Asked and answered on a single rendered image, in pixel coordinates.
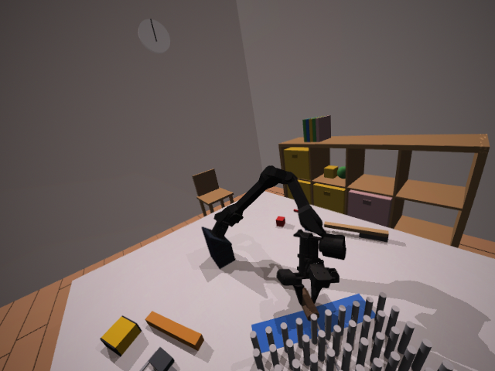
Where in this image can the yellow rectangular block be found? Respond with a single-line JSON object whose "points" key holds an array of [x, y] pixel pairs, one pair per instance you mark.
{"points": [[121, 335]]}

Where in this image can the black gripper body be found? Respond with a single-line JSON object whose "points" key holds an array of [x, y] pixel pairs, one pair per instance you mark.
{"points": [[287, 277]]}

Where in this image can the brown wooden-handled tool with grey metal shaft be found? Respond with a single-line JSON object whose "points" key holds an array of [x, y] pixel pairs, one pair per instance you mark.
{"points": [[309, 308]]}

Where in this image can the red cube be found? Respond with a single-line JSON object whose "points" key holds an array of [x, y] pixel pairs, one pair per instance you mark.
{"points": [[280, 221]]}

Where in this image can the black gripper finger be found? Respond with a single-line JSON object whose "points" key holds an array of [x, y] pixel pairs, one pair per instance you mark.
{"points": [[298, 291], [315, 293]]}

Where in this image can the blue flat strip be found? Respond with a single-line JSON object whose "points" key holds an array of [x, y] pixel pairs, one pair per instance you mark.
{"points": [[290, 320]]}

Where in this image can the orange flat bar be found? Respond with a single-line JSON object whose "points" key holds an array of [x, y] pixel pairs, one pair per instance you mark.
{"points": [[175, 330]]}

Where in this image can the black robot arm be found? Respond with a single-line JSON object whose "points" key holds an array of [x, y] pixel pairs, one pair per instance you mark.
{"points": [[330, 245]]}

